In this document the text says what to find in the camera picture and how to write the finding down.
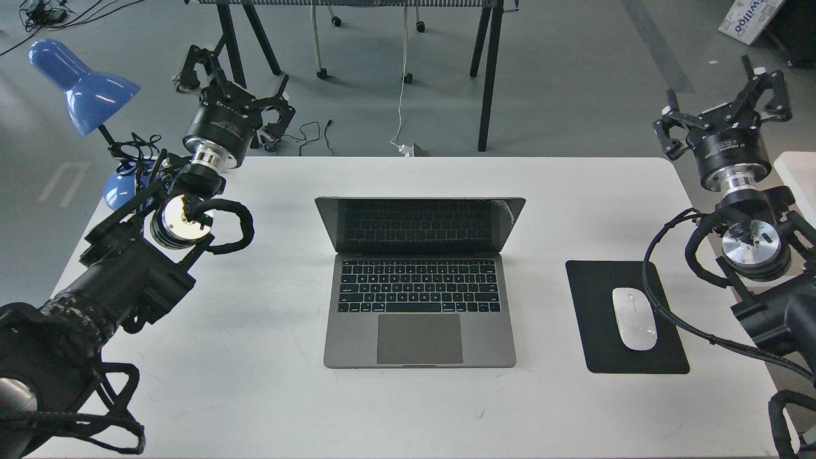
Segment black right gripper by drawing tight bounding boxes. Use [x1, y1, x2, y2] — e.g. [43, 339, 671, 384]
[653, 55, 793, 191]

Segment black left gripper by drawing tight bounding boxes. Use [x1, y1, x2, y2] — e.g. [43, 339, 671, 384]
[172, 45, 296, 169]

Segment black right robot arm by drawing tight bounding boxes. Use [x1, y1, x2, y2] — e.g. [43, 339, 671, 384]
[641, 55, 815, 383]

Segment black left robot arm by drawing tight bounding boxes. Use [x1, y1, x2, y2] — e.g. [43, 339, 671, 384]
[1, 46, 295, 458]

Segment cardboard box with print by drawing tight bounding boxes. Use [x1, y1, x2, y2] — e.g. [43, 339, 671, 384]
[718, 1, 784, 45]

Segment white rolling chair legs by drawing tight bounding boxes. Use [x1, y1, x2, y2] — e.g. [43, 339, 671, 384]
[309, 1, 425, 86]

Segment white side table corner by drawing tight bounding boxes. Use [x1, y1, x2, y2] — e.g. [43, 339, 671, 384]
[773, 151, 815, 226]

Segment blue desk lamp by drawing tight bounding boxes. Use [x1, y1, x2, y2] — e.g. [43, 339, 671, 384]
[28, 39, 154, 211]

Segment white power adapter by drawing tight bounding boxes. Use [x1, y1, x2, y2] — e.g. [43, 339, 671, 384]
[397, 143, 428, 157]

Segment black mouse pad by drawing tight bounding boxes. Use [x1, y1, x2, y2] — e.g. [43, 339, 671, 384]
[565, 259, 690, 374]

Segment white computer mouse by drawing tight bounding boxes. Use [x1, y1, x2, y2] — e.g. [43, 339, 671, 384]
[612, 287, 657, 351]

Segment black trestle table background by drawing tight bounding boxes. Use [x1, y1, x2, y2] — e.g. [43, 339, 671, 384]
[188, 0, 520, 152]

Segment grey open laptop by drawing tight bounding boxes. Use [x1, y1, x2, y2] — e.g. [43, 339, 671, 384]
[315, 196, 526, 368]

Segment black cable on floor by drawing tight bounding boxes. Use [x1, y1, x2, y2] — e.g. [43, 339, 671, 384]
[280, 119, 336, 157]

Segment white power cable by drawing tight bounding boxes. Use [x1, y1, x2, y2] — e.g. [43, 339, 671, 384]
[389, 6, 410, 150]

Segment black cables top left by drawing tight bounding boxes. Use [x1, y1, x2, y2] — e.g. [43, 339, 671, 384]
[0, 0, 144, 57]

